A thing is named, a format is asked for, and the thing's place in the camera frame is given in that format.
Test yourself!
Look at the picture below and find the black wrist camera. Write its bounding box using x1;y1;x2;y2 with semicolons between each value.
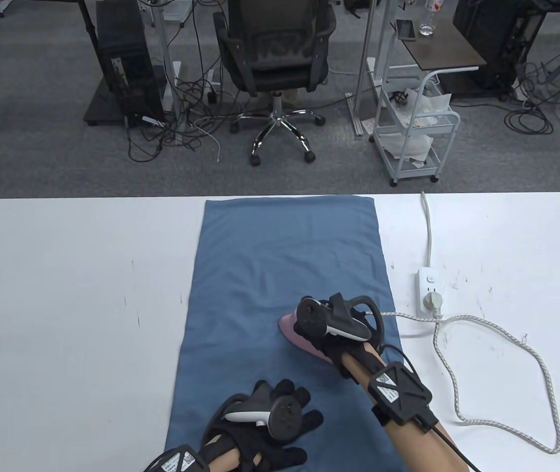
143;444;212;472
366;361;439;433

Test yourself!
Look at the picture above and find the white table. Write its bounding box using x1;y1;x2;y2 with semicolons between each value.
0;192;560;472

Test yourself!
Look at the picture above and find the blue pillowcase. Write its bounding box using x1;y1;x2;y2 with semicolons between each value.
164;195;426;472

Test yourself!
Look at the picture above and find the pink electric iron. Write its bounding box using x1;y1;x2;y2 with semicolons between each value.
279;315;335;362

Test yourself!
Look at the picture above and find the black white controller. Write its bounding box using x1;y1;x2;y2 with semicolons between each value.
205;391;306;441
295;293;385;351

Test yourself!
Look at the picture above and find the tangle of black floor cables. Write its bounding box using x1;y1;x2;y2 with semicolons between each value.
125;74;226;163

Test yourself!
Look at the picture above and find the brown side table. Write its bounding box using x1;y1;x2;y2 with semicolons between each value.
391;19;487;72

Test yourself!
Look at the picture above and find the white plastic bag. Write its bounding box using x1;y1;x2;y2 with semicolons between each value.
391;88;453;163

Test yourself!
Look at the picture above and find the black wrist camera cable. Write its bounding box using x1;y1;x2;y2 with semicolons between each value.
381;344;482;472

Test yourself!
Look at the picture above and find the white metal frame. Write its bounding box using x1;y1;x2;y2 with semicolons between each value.
152;0;394;144

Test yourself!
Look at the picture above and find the coiled black cable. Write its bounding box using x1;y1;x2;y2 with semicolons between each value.
504;106;555;136

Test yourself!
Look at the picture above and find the white braided iron cord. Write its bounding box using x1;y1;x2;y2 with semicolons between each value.
373;290;560;455

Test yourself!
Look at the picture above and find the black mesh office chair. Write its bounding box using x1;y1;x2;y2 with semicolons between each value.
213;0;337;167

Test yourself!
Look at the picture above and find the person's right hand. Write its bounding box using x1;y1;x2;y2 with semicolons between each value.
292;320;383;380

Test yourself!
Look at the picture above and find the white rolling cart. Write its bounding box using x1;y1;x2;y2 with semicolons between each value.
373;71;461;187

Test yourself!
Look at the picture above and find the black white right controller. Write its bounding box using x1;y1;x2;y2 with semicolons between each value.
295;293;385;351

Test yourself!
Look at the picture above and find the person's right forearm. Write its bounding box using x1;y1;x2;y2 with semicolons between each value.
342;344;472;472

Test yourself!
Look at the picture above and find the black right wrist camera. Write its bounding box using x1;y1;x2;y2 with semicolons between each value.
366;361;439;433

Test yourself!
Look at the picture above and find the white power strip cable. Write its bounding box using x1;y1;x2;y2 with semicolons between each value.
420;192;434;270

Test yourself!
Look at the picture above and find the thin white floor cable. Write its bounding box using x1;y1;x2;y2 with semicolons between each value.
194;118;222;163

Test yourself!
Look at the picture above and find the clear water bottle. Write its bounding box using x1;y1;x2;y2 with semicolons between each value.
419;0;437;36

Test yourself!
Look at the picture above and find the person's left hand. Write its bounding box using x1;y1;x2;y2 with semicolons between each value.
201;379;324;472

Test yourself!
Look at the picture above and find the black computer tower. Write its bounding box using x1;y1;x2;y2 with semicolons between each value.
452;0;549;96
94;0;166;129

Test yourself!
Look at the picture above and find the person's left forearm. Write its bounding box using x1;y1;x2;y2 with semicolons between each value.
196;438;246;472

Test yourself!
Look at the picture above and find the black white left controller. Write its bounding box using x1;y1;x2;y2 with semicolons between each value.
205;391;306;441

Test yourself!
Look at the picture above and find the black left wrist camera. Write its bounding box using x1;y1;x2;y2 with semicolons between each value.
143;444;212;472

